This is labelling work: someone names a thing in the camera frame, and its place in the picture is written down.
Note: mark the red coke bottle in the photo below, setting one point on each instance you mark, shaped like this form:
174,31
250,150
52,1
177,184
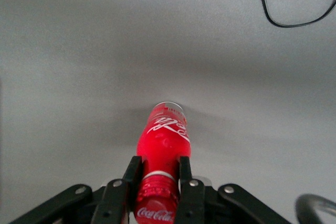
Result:
164,140

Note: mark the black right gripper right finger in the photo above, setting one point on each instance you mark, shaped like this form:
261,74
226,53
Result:
191,197

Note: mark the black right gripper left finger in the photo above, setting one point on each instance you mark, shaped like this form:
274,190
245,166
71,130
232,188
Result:
113,200

